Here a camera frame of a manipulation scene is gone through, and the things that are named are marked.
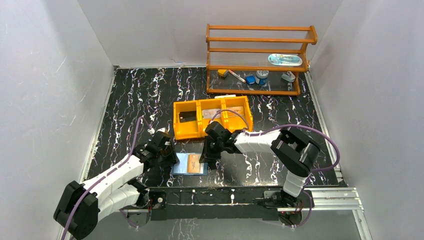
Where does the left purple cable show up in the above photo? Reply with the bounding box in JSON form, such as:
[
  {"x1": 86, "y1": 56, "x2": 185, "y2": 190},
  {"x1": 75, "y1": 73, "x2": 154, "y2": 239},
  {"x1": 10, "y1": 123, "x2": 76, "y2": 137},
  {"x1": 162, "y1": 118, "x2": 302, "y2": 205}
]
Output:
[{"x1": 59, "y1": 115, "x2": 155, "y2": 240}]

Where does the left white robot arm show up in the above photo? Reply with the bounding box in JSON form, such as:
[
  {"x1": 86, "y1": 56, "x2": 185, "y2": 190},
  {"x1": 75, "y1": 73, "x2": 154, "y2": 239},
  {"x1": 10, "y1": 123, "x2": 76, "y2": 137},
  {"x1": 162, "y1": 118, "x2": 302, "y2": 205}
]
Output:
[{"x1": 53, "y1": 131, "x2": 179, "y2": 240}]

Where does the yellow sponge block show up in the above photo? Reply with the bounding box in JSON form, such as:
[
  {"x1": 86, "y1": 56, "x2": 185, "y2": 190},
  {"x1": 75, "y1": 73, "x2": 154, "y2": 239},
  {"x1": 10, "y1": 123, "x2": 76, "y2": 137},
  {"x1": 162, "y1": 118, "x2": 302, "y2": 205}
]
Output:
[{"x1": 217, "y1": 69, "x2": 229, "y2": 79}]

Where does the grey tape dispenser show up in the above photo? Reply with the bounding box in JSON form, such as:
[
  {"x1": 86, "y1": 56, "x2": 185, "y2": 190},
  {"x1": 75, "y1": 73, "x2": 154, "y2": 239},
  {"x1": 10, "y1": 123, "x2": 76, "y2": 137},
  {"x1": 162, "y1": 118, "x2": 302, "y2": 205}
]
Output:
[{"x1": 281, "y1": 71, "x2": 296, "y2": 83}]

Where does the blue card holder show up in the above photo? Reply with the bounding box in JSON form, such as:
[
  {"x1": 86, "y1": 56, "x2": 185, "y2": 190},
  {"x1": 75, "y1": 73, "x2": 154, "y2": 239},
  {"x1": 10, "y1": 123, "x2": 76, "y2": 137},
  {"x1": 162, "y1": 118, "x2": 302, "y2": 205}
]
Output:
[{"x1": 171, "y1": 152, "x2": 208, "y2": 176}]

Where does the white rectangular box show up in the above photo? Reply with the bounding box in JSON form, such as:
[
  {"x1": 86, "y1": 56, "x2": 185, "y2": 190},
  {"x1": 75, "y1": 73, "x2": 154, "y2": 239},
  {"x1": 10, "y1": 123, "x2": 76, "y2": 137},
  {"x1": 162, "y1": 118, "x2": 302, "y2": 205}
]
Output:
[{"x1": 214, "y1": 94, "x2": 237, "y2": 99}]

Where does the orange credit card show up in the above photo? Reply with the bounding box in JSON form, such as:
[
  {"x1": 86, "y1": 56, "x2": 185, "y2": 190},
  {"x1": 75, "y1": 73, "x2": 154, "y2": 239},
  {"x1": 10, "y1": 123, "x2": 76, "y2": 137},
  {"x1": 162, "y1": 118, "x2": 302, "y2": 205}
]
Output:
[
  {"x1": 227, "y1": 106, "x2": 245, "y2": 118},
  {"x1": 187, "y1": 153, "x2": 204, "y2": 174}
]

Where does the blue blister pack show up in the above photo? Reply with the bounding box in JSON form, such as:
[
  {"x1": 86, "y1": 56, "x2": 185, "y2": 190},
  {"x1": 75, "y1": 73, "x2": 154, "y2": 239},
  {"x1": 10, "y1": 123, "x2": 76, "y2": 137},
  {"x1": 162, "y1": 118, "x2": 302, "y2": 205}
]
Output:
[{"x1": 267, "y1": 53, "x2": 303, "y2": 67}]

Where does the silver credit card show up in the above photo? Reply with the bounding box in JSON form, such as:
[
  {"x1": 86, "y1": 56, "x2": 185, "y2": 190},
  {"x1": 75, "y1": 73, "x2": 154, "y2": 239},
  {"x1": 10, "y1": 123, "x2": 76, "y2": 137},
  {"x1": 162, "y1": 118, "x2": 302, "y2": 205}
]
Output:
[{"x1": 201, "y1": 108, "x2": 221, "y2": 120}]

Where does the blue small box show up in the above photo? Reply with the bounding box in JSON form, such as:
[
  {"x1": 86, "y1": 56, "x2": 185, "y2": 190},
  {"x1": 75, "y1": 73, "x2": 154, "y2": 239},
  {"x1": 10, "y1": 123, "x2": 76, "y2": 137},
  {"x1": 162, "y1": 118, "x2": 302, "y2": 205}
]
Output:
[{"x1": 245, "y1": 75, "x2": 256, "y2": 85}]

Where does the black credit card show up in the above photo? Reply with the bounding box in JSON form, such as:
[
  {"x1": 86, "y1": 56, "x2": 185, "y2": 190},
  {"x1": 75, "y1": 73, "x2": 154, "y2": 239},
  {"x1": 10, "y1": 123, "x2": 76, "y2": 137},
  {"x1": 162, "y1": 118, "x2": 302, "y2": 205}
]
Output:
[{"x1": 178, "y1": 111, "x2": 197, "y2": 123}]

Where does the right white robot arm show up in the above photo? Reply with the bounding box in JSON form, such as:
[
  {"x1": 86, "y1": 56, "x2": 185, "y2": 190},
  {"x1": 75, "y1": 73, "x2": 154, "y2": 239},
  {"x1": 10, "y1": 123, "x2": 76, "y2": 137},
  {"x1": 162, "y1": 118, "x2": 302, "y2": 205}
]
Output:
[{"x1": 199, "y1": 121, "x2": 321, "y2": 207}]

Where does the purple cable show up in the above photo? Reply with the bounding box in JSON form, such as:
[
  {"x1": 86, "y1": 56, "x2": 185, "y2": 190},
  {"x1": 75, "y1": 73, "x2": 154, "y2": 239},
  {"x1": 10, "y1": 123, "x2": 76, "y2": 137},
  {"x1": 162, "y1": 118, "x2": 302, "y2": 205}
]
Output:
[
  {"x1": 210, "y1": 109, "x2": 341, "y2": 229},
  {"x1": 59, "y1": 115, "x2": 155, "y2": 240}
]

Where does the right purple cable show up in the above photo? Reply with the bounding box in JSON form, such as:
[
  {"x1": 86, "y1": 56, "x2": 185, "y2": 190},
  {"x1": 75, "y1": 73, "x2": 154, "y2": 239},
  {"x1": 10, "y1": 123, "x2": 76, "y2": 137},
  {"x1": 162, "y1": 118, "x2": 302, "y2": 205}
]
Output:
[{"x1": 210, "y1": 109, "x2": 341, "y2": 229}]

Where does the orange wooden shelf rack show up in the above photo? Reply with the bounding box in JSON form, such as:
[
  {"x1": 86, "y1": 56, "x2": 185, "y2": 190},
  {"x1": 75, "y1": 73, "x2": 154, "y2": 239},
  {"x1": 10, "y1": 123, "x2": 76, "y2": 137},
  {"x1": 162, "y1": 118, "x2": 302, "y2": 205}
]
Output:
[{"x1": 205, "y1": 24, "x2": 318, "y2": 96}]

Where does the yellow three-compartment bin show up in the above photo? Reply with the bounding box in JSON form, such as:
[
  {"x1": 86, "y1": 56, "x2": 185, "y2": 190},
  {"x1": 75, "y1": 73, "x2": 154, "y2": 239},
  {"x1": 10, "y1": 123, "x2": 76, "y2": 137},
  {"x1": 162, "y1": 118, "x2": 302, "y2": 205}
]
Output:
[{"x1": 173, "y1": 95, "x2": 254, "y2": 140}]

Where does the white marker pen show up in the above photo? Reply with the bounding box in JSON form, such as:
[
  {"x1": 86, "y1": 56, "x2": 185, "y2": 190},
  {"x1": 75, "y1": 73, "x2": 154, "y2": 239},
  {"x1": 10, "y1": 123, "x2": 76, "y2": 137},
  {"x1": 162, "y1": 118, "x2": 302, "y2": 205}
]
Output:
[{"x1": 228, "y1": 69, "x2": 246, "y2": 83}]

